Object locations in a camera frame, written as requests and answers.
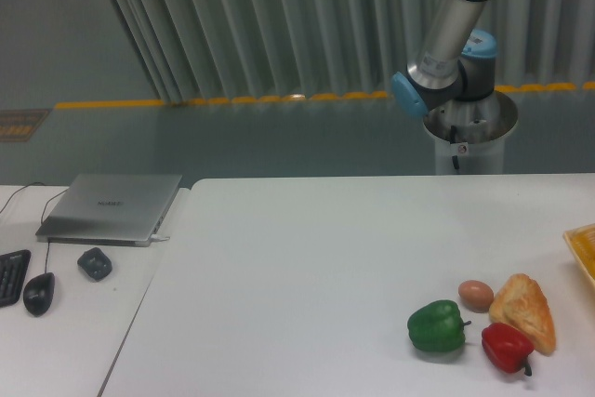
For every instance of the golden bread pastry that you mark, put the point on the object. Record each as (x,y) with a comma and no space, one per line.
(521,303)

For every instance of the silver closed laptop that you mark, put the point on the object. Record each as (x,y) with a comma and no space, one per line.
(110,209)

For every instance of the black keyboard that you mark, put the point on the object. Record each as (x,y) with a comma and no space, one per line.
(13,269)

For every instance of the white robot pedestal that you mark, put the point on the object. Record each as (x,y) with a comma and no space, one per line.
(470,136)

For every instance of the black computer mouse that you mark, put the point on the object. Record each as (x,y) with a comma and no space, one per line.
(38,294)

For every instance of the red bell pepper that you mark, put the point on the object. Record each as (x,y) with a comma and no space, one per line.
(507,348)

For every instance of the green bell pepper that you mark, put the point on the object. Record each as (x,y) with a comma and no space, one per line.
(437,327)

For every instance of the yellow plastic basket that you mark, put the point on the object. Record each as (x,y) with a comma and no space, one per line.
(580,242)

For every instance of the small black gadget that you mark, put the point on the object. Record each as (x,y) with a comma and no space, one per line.
(95,264)

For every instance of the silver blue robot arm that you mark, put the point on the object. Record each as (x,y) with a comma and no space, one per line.
(454,62)

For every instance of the brown egg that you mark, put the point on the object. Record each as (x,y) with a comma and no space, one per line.
(476,295)

